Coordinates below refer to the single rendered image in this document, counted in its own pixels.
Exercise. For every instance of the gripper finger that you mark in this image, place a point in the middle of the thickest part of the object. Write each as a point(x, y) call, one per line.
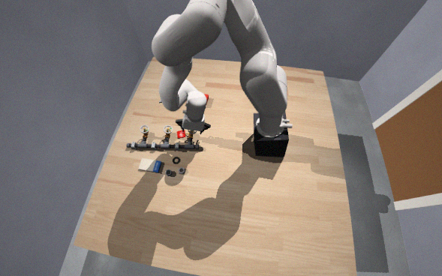
point(179, 122)
point(206, 126)

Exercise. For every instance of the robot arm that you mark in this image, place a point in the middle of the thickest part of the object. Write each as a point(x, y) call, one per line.
point(198, 27)

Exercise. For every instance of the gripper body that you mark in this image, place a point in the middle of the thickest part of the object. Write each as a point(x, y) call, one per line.
point(194, 126)

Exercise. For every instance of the grey pipe manifold with three valves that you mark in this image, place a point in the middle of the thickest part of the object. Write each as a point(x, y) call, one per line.
point(166, 144)

